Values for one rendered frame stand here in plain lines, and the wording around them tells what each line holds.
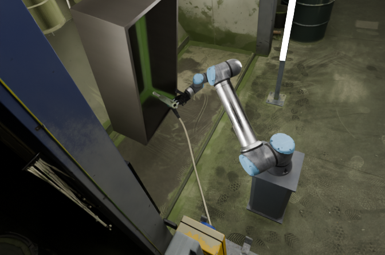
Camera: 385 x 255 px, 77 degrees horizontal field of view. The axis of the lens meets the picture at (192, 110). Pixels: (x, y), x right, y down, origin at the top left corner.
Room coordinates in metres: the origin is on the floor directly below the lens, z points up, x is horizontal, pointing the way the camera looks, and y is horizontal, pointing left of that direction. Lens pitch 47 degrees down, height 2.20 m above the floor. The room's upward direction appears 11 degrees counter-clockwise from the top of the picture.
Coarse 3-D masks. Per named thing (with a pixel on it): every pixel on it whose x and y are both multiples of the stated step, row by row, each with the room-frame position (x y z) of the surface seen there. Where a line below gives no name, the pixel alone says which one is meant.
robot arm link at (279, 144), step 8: (272, 136) 0.86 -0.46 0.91; (280, 136) 0.85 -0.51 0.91; (288, 136) 0.84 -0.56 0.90; (272, 144) 0.80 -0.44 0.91; (280, 144) 0.79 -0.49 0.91; (288, 144) 0.78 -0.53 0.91; (272, 152) 0.76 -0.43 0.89; (280, 152) 0.74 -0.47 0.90; (288, 152) 0.73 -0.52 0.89; (280, 160) 0.72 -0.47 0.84; (288, 160) 0.74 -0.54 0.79
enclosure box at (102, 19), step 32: (96, 0) 1.45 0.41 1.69; (128, 0) 1.44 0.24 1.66; (160, 0) 1.49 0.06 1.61; (96, 32) 1.30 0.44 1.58; (128, 32) 1.78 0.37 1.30; (160, 32) 1.81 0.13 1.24; (96, 64) 1.37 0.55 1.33; (128, 64) 1.22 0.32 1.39; (160, 64) 1.86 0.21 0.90; (128, 96) 1.28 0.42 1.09; (128, 128) 1.38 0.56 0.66
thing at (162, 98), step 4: (160, 96) 1.68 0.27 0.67; (164, 96) 1.65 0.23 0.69; (164, 100) 1.58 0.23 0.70; (168, 100) 1.55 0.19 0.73; (172, 100) 1.52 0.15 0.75; (168, 104) 1.51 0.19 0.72; (172, 104) 1.46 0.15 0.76; (176, 104) 1.47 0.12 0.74; (172, 108) 1.52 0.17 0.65; (176, 112) 1.51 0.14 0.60; (176, 116) 1.50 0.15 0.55
